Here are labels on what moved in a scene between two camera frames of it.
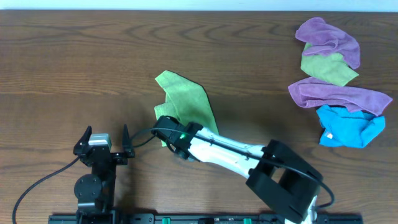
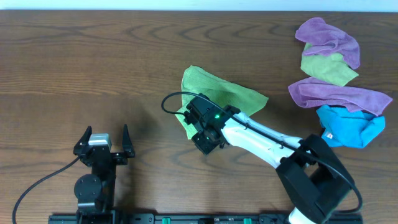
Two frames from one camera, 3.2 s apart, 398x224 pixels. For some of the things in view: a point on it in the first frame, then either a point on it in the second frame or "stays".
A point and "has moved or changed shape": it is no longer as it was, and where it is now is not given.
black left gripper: (122, 159) stays
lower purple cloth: (313, 92) stays
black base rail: (272, 218) stays
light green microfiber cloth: (186, 101) has moved or changed shape
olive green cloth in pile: (332, 69) stays
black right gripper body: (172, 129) to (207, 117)
